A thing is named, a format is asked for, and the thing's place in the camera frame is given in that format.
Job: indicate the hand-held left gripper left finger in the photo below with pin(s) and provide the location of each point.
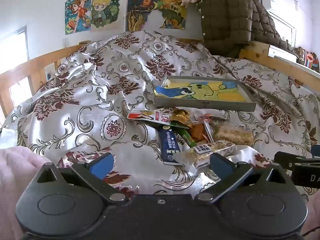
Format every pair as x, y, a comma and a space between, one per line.
101, 166

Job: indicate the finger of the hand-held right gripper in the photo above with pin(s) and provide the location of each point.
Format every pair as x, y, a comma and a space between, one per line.
287, 158

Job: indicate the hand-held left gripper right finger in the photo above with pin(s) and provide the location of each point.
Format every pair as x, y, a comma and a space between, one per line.
220, 166

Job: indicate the clear cracker packet with label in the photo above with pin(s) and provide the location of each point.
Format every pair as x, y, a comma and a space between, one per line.
207, 152

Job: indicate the clear rice cracker packet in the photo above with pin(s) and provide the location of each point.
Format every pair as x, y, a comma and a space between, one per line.
233, 135

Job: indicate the clear packet of orange snacks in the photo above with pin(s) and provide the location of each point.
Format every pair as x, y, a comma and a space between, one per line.
200, 131

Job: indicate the green snack packet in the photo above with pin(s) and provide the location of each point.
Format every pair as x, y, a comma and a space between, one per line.
187, 136

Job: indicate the dark blue snack packet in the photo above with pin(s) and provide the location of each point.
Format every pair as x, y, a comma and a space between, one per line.
168, 145

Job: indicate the gold foil snack packet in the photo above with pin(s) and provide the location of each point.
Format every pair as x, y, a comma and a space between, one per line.
181, 117

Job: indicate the white and red snack packet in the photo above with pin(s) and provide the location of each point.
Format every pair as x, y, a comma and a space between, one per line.
147, 116

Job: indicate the grey tray with cartoon picture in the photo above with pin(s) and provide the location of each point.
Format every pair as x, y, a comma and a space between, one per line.
207, 92

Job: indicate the person's right forearm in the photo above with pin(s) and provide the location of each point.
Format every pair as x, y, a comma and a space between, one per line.
313, 212

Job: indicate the floral patterned satin blanket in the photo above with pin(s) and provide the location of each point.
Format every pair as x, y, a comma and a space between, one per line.
100, 80

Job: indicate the colourful printed box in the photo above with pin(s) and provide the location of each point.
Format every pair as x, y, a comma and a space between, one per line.
308, 57

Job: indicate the olive quilted jacket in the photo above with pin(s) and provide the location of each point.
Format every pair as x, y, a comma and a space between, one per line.
232, 17

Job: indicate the white air conditioner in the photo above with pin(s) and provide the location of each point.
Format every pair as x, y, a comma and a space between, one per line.
272, 1

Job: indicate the wooden bed frame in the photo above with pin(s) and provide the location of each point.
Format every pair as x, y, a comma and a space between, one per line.
30, 65

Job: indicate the white wall switch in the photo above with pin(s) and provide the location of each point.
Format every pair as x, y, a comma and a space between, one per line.
66, 42

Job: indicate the blond figure wall poster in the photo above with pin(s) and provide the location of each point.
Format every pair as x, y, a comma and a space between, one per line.
106, 11

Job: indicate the yellow swirl wall poster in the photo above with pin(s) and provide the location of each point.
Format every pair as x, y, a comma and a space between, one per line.
150, 7

